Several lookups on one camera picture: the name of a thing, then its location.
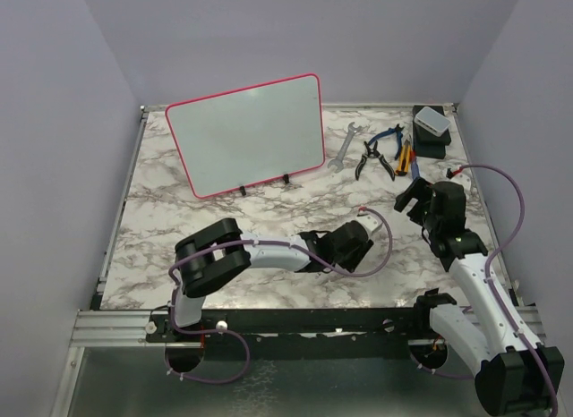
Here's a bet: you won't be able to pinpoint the pink framed whiteboard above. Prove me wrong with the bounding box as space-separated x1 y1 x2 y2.
165 73 326 199

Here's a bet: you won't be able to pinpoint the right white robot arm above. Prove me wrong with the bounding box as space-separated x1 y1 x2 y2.
394 177 564 416

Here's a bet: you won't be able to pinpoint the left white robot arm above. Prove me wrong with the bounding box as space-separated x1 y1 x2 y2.
167 215 381 341

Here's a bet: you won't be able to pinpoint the blue screwdriver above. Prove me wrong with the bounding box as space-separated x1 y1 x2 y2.
410 151 420 179

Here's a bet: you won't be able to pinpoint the yellow black utility knife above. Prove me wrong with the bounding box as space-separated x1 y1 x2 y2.
395 139 413 176

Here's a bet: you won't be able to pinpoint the black rectangular box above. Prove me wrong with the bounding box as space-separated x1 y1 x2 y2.
413 122 451 159

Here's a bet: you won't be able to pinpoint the white rectangular box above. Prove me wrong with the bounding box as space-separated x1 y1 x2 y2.
414 106 450 137

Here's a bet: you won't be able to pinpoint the silver open-end wrench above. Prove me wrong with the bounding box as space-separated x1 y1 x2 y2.
328 122 366 174

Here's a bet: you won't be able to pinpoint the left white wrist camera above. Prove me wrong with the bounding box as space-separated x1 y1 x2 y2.
355 207 383 236

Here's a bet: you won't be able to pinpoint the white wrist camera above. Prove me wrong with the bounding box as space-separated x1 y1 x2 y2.
355 207 383 236
446 168 472 193

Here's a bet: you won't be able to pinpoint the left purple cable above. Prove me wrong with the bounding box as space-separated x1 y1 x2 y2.
163 205 394 385

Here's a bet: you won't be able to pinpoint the purple cable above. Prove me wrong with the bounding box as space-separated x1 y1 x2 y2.
163 205 394 385
415 163 560 417

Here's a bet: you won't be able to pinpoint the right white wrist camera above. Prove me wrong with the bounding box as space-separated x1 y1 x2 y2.
446 168 472 193

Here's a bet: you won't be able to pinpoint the black handled pliers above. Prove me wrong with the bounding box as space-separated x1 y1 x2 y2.
355 140 397 182

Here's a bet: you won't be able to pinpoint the blue handled pliers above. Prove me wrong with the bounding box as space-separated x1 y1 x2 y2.
367 124 404 160

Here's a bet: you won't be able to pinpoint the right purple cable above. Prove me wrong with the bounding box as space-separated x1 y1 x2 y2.
415 163 560 417

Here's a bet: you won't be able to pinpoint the aluminium frame rail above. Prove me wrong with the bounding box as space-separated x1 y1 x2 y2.
69 310 156 346

